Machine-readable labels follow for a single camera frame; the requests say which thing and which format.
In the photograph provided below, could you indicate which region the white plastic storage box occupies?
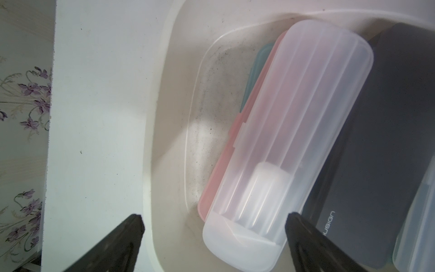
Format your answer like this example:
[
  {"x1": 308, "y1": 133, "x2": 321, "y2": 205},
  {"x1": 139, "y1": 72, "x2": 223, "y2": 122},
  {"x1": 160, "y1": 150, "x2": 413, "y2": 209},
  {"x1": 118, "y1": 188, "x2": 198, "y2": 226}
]
[{"x1": 147, "y1": 1, "x2": 435, "y2": 272}]

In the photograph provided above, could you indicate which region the pink pencil case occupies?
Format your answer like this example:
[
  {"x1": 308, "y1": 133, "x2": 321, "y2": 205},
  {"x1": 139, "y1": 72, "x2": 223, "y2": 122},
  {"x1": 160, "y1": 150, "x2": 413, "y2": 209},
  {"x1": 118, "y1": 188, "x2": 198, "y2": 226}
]
[{"x1": 197, "y1": 31, "x2": 286, "y2": 221}]

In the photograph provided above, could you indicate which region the clear frosted pencil case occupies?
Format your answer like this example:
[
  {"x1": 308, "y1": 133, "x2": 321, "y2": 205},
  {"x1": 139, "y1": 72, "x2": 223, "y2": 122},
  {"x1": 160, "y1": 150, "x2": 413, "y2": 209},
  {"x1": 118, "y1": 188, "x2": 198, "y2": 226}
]
[{"x1": 203, "y1": 20, "x2": 373, "y2": 272}]

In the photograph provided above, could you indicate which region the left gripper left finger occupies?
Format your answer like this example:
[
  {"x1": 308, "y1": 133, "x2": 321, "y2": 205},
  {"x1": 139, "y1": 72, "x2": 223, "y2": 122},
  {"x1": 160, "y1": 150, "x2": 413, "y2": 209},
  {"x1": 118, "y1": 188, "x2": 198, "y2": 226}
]
[{"x1": 66, "y1": 214, "x2": 145, "y2": 272}]

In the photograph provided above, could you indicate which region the black pencil case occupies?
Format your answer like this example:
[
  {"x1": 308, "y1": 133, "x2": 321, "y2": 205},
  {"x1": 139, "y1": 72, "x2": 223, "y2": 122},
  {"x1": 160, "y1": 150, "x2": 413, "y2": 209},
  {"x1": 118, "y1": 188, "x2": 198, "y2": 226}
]
[{"x1": 302, "y1": 23, "x2": 435, "y2": 269}]

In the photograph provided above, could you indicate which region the light blue pencil case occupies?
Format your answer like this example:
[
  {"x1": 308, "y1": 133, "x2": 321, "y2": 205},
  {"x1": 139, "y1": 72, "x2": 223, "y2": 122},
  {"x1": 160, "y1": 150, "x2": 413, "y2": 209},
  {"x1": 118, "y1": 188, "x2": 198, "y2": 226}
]
[{"x1": 240, "y1": 43, "x2": 275, "y2": 113}]

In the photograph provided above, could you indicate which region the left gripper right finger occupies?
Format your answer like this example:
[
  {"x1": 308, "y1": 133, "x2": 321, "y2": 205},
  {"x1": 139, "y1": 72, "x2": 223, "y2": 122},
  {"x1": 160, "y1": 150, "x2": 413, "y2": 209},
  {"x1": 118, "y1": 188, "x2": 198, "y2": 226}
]
[{"x1": 285, "y1": 213, "x2": 366, "y2": 272}]

